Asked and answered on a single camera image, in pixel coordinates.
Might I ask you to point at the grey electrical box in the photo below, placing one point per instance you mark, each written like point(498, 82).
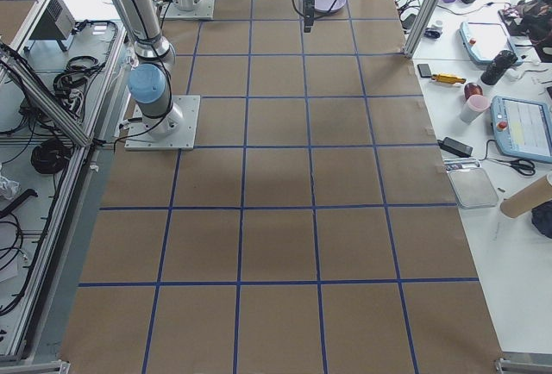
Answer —
point(56, 24)

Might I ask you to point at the aluminium frame post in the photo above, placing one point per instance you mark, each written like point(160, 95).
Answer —
point(420, 24)

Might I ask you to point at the left blue teach pendant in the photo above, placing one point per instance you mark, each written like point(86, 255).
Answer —
point(484, 41)

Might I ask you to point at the clear plastic lidded box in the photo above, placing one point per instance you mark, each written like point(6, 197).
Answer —
point(472, 187)

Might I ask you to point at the diagonal aluminium frame strut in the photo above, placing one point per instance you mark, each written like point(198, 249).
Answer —
point(32, 87)

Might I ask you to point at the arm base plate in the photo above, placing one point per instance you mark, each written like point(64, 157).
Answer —
point(188, 10)
point(176, 131)

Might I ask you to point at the blue teach pendant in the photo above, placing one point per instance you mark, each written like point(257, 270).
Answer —
point(484, 41)
point(522, 128)

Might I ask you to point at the black smartphone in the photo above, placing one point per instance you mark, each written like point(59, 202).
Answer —
point(424, 70)

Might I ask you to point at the cardboard tube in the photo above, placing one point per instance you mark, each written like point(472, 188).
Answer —
point(531, 196)

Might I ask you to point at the white cup pink lid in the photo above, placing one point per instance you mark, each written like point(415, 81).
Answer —
point(474, 106)

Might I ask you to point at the black power brick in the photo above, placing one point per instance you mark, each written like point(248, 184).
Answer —
point(455, 147)

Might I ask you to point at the right blue teach pendant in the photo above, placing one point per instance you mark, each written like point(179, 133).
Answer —
point(522, 128)

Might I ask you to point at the black scissors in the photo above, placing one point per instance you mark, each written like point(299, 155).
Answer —
point(524, 167)

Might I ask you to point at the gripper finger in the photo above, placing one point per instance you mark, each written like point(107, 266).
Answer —
point(308, 11)

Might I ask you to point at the dark red jar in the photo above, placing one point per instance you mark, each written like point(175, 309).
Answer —
point(471, 89)

